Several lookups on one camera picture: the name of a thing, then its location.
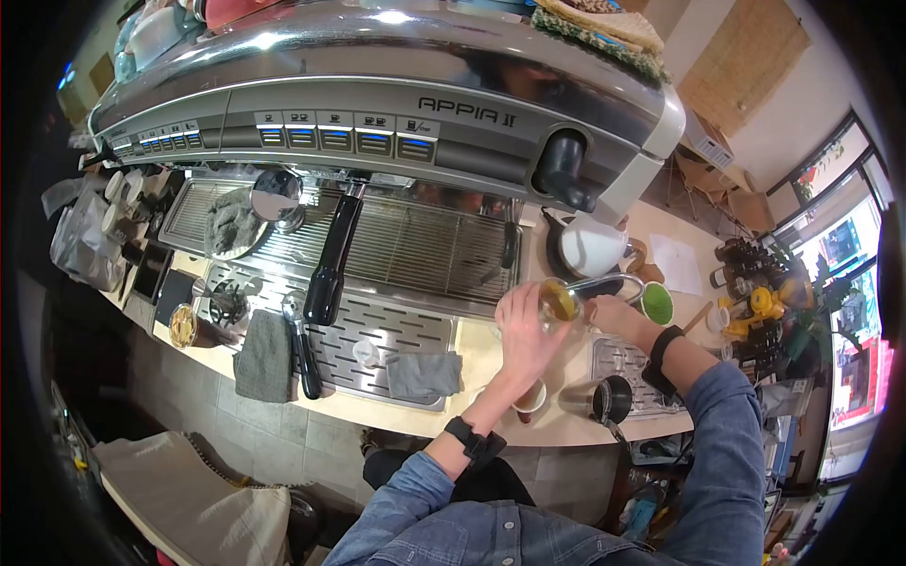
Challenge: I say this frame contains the person's right hand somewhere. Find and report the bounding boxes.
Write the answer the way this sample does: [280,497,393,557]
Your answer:
[586,293,661,349]

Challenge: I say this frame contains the person's left hand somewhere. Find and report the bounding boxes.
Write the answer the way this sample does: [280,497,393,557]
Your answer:
[494,282,576,399]

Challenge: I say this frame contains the person's right fingers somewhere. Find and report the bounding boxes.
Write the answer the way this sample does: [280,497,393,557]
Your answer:
[586,293,618,328]

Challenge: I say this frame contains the person's left fingers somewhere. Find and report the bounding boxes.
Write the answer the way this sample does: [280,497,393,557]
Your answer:
[497,282,551,319]

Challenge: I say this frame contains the person's left thumb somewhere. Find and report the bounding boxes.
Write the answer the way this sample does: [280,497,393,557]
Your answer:
[539,325,576,358]

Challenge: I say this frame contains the clear glass of tea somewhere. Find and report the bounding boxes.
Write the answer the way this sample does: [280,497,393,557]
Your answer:
[537,276,586,334]

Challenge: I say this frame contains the steel gooseneck faucet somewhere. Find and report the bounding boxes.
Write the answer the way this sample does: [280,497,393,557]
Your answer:
[565,272,647,314]

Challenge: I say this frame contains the black round base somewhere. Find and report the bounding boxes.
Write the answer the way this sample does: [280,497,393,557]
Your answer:
[540,207,627,298]

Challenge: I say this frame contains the green cup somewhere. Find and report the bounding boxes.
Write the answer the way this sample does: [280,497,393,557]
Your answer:
[640,281,675,327]

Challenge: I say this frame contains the white kettle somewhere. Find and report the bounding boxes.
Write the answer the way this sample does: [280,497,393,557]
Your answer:
[558,212,638,279]

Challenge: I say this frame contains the steel rinser tray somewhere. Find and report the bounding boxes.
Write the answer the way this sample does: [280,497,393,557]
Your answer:
[590,333,686,420]

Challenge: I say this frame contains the white paper cup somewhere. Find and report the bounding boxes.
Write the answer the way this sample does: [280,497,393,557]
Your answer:
[469,378,548,416]

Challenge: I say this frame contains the steel milk pitcher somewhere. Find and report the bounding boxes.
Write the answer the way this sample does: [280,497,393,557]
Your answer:
[558,374,635,427]

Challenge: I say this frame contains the black wrist band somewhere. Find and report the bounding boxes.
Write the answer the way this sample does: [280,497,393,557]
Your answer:
[444,416,508,471]
[641,324,688,399]

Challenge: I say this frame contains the white paper sheet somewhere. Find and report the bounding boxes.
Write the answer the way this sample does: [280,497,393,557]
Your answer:
[648,233,705,297]

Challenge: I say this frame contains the grey cloth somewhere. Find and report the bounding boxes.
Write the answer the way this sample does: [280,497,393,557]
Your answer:
[204,187,270,261]
[386,351,464,400]
[233,309,295,405]

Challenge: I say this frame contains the slotted steel drip tray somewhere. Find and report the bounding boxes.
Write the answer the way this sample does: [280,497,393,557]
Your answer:
[193,260,460,413]

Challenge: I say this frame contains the wooden chair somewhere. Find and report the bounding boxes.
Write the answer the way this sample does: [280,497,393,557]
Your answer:
[665,150,778,236]

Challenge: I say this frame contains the yellow juicer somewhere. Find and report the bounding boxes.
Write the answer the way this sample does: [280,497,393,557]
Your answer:
[721,286,788,342]

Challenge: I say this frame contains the person's legs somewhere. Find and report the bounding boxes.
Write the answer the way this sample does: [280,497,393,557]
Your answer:
[358,428,540,508]

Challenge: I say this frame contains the person's body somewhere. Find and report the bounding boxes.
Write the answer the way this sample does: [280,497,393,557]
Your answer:
[382,495,684,566]

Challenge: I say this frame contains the window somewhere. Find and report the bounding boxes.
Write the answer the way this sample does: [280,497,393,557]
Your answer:
[768,112,897,483]

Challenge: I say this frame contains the steel espresso machine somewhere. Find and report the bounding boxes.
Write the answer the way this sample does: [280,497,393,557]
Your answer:
[85,0,688,319]

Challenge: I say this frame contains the shiny steel pitcher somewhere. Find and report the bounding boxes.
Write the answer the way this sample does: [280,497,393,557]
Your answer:
[250,167,307,234]

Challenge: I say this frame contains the woven mats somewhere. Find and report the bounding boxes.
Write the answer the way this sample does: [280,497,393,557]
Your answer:
[529,0,672,86]

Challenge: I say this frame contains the bamboo blind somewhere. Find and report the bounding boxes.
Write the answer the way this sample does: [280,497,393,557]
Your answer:
[676,0,813,140]

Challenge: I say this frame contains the glass with yellow rim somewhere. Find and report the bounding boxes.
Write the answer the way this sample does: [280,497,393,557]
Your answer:
[168,303,235,352]

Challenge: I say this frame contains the black square mat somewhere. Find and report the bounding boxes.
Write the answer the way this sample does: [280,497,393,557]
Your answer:
[131,241,198,328]

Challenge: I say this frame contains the beige cushion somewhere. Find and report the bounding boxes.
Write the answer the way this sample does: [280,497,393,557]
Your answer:
[92,430,294,566]

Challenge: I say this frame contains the stack of paper cups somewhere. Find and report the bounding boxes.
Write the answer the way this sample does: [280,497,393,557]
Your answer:
[99,168,146,238]

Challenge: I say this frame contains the clear plastic bags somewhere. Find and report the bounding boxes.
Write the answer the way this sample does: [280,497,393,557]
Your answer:
[41,177,128,293]

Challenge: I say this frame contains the pale ceramic cups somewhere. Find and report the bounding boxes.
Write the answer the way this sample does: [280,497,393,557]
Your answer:
[112,0,208,84]

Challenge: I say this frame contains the black handled portafilter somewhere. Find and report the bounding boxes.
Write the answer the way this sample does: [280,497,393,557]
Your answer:
[281,290,324,401]
[303,190,368,328]

